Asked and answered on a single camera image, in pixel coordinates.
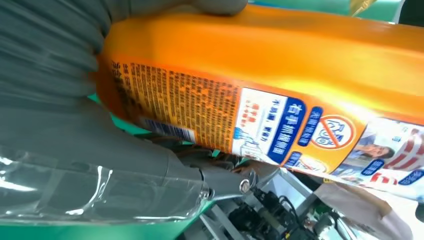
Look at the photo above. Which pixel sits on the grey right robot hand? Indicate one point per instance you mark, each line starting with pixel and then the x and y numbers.
pixel 99 172

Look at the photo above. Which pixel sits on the black humanoid robot legs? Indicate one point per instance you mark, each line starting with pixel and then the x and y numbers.
pixel 265 215

